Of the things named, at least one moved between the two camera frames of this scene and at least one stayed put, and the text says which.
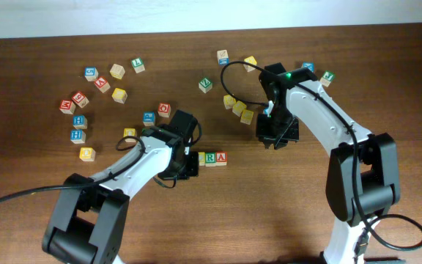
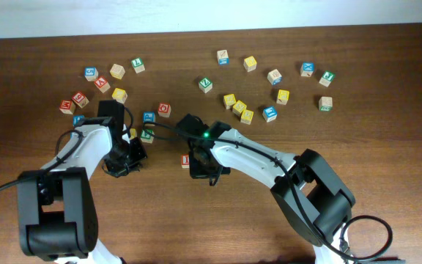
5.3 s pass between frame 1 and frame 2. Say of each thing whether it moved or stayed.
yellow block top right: stayed
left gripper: moved
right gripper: moved
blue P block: stayed
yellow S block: stayed
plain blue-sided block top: stayed
